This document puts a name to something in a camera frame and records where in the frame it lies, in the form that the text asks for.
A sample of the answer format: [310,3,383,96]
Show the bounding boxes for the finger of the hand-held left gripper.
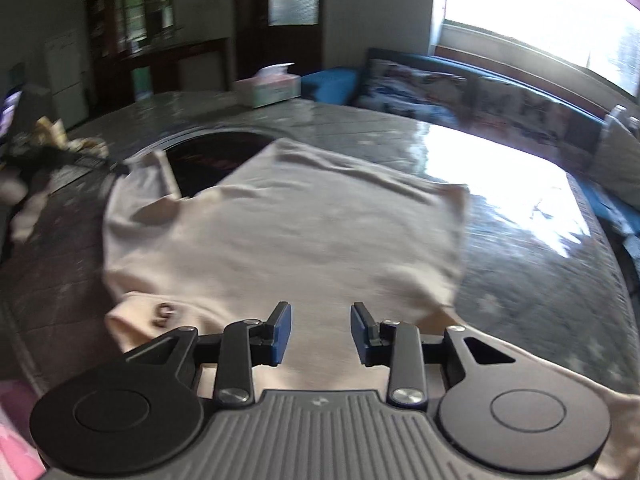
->
[70,154,130,177]

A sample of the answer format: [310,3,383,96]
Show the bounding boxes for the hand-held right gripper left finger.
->
[122,301,293,407]

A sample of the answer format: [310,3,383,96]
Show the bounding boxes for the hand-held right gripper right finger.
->
[350,301,518,407]

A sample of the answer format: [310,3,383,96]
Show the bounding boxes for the beige shirt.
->
[101,137,640,480]

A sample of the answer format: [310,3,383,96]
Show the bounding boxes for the crumpled beige cloth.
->
[31,116,109,158]

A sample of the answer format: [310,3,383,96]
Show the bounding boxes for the white refrigerator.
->
[44,29,87,128]

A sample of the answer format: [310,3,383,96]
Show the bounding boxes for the pale green box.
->
[131,65,154,102]

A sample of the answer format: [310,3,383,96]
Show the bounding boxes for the quilted patchwork mat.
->
[0,157,131,401]

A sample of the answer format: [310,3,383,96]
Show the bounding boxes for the round black hot plate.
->
[162,130,278,198]

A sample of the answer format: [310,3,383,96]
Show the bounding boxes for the dark wooden cabinet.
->
[84,0,232,106]

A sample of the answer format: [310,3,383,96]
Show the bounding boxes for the tissue box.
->
[231,62,302,109]

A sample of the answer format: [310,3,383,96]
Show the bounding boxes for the dark wooden glass-pane door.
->
[235,0,326,73]

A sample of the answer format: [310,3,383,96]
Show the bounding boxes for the blue sofa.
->
[300,47,640,266]

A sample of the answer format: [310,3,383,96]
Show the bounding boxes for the person's pink clothing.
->
[0,379,47,480]

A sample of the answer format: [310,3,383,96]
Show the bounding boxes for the window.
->
[435,0,640,96]

